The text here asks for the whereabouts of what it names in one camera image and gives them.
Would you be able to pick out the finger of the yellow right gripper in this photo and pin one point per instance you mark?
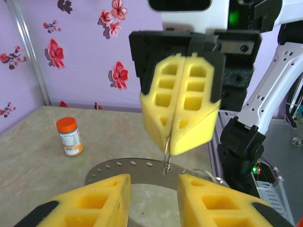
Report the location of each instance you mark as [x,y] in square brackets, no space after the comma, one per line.
[163,99]
[196,123]

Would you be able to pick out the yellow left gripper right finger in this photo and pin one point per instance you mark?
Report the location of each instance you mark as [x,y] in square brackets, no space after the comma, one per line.
[213,208]

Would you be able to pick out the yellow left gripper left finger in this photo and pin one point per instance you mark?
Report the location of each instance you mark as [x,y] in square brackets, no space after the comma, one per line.
[94,208]

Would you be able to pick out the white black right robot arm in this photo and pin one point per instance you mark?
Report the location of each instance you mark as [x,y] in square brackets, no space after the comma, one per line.
[272,82]

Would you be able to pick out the small circuit board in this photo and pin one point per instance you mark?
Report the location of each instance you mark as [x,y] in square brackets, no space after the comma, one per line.
[256,169]

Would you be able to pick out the orange capped pill bottle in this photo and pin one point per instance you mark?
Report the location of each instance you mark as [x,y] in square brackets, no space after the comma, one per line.
[69,137]

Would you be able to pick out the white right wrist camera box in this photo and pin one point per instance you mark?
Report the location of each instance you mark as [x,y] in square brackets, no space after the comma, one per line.
[189,19]

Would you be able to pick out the aluminium frame post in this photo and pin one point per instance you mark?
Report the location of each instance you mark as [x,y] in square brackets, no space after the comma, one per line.
[30,54]

